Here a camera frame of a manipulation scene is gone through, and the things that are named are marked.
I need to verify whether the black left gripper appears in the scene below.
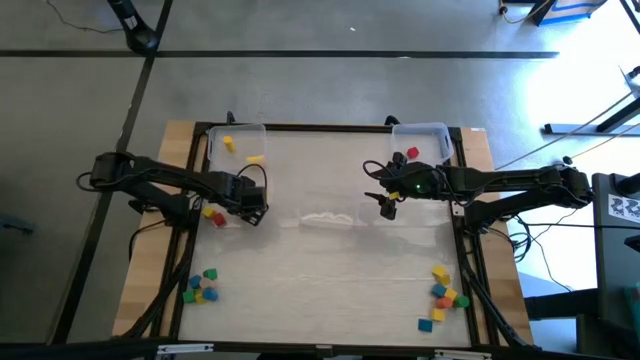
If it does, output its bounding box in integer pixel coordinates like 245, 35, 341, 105
219, 172, 270, 228

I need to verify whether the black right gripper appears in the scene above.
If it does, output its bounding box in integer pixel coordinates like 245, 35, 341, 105
363, 151, 447, 222

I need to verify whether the black floor strip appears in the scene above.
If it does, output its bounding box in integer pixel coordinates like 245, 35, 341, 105
0, 48, 560, 60
47, 0, 174, 346

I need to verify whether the black desk foot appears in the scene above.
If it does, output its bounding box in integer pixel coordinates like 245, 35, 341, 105
542, 97, 640, 136

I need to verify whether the black stand foot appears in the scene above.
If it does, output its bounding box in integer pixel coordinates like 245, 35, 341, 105
106, 0, 162, 55

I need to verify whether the black cabinet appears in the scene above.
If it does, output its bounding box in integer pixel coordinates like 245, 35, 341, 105
591, 171, 640, 360

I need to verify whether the white printed label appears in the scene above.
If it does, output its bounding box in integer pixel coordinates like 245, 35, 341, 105
607, 193, 640, 225

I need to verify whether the blue box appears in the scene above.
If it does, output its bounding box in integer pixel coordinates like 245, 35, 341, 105
529, 0, 609, 27

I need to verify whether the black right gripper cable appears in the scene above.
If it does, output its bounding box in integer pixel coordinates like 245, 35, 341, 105
362, 159, 402, 182

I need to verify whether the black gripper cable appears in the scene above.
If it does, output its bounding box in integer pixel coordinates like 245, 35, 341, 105
236, 162, 269, 194
362, 159, 402, 182

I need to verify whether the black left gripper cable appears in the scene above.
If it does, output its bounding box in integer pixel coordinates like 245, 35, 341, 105
236, 162, 269, 194

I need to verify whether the black table frame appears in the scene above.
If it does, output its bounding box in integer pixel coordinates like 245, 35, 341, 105
167, 121, 504, 350

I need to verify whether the black cable bundle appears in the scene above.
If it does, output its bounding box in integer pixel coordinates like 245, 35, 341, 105
122, 219, 201, 342
459, 234, 534, 349

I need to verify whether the yellow cable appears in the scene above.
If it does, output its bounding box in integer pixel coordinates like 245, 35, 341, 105
494, 119, 640, 176

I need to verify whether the silver metal bracket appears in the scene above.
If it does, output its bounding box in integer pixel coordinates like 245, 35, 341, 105
156, 342, 215, 356
433, 349, 494, 360

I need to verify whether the black frame rail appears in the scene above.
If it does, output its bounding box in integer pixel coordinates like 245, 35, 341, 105
0, 338, 640, 360

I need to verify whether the thin black cable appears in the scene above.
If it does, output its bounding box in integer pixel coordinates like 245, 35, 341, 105
47, 0, 124, 35

